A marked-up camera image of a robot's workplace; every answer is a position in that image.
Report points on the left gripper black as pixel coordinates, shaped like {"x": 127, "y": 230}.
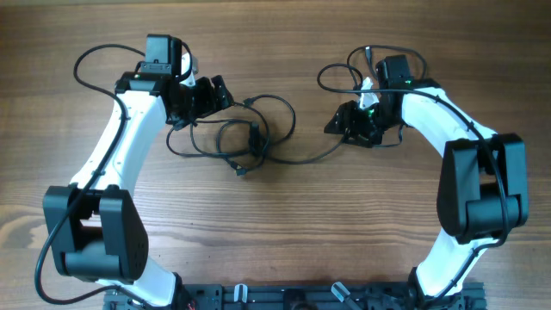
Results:
{"x": 209, "y": 105}

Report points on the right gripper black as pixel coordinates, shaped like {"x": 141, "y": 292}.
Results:
{"x": 347, "y": 114}

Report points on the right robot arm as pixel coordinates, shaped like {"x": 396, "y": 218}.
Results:
{"x": 483, "y": 190}

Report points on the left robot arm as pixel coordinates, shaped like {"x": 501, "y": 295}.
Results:
{"x": 95, "y": 233}

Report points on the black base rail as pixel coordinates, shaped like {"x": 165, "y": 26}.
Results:
{"x": 376, "y": 295}

